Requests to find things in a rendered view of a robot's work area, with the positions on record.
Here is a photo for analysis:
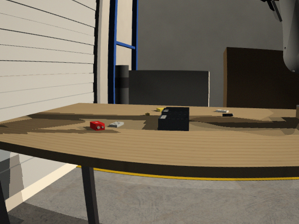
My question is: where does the red nine-volt battery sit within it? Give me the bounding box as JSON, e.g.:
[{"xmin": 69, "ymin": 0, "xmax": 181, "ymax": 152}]
[{"xmin": 90, "ymin": 121, "xmax": 105, "ymax": 131}]

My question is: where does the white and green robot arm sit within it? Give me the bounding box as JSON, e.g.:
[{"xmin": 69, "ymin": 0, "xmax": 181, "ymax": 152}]
[{"xmin": 279, "ymin": 0, "xmax": 299, "ymax": 74}]

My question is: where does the dark grey rack of labelled bins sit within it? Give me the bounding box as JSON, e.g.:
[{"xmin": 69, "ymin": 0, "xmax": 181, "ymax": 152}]
[{"xmin": 158, "ymin": 107, "xmax": 189, "ymax": 131}]

